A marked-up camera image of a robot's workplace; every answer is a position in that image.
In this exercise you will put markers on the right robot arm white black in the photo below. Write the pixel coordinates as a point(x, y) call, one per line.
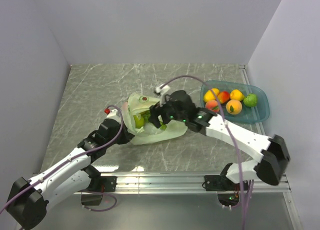
point(270, 156)

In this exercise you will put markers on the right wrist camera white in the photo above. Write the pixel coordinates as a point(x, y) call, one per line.
point(162, 90)

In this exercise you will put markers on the red yellow mango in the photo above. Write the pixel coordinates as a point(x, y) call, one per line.
point(223, 97)

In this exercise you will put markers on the green fruit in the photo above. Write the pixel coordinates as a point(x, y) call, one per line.
point(139, 121)

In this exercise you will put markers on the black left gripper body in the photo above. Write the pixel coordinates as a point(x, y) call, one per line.
point(123, 138)

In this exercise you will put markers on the black box under rail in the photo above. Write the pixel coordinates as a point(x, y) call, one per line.
point(91, 199)

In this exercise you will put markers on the yellow lemon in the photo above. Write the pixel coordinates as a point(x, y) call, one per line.
point(237, 95)

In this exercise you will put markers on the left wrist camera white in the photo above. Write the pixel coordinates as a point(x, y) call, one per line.
point(113, 114)

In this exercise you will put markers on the green custard apple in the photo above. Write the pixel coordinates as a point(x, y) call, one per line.
point(251, 100)

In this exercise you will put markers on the orange fruit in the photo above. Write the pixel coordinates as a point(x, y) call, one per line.
point(234, 107)

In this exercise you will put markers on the green printed plastic bag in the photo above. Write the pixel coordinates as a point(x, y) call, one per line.
point(149, 134)

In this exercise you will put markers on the pink peach with leaf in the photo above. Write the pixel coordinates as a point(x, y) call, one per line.
point(213, 106)

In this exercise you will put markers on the green grape bunch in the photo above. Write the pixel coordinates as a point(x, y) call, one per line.
point(146, 116)

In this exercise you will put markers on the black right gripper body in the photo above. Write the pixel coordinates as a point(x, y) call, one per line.
point(168, 108)

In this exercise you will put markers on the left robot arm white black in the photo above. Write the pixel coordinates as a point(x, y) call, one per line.
point(29, 200)

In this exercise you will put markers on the teal transparent plastic tray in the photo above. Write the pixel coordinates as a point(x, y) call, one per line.
point(248, 115)

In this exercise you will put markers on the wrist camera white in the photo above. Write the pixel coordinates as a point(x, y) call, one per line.
point(113, 114)
point(162, 90)

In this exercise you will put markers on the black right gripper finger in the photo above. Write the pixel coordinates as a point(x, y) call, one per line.
point(154, 112)
point(158, 123)

